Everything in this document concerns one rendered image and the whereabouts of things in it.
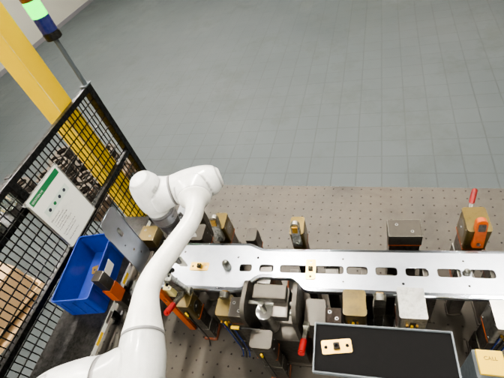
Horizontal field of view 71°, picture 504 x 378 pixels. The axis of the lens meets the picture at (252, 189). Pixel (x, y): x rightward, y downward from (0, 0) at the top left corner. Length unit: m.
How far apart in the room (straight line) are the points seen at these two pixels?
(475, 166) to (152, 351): 2.79
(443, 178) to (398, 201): 1.14
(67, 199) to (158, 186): 0.64
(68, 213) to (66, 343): 0.52
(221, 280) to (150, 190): 0.53
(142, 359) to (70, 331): 0.85
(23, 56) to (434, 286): 1.75
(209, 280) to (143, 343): 0.67
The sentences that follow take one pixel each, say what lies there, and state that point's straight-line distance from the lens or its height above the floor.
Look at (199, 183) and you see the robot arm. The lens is 1.09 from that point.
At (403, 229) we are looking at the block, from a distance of 1.47.
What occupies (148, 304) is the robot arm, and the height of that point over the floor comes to 1.50.
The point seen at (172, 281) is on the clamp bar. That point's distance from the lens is 1.30.
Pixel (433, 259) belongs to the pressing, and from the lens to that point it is 1.44.
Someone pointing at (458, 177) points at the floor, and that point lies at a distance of 3.10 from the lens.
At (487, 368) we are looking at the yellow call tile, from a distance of 1.15.
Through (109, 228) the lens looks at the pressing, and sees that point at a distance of 1.46.
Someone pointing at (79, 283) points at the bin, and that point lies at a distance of 1.73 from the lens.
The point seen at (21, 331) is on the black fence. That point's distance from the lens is 1.64.
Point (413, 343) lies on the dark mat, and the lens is 1.13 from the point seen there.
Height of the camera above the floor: 2.22
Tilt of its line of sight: 45 degrees down
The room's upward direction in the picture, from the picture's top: 20 degrees counter-clockwise
